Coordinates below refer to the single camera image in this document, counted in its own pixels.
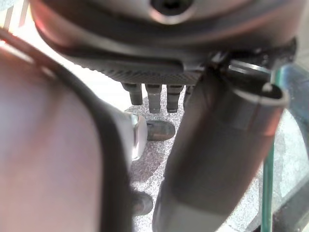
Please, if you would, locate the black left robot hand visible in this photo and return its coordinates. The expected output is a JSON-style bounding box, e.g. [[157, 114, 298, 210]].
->
[[28, 0, 309, 232]]

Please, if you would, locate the dark robot foot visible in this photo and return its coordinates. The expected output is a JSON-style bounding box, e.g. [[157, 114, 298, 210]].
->
[[131, 191, 154, 216], [146, 120, 176, 141]]

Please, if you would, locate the silver robot leg black trim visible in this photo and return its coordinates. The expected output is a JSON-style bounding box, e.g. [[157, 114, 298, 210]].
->
[[0, 28, 148, 232]]

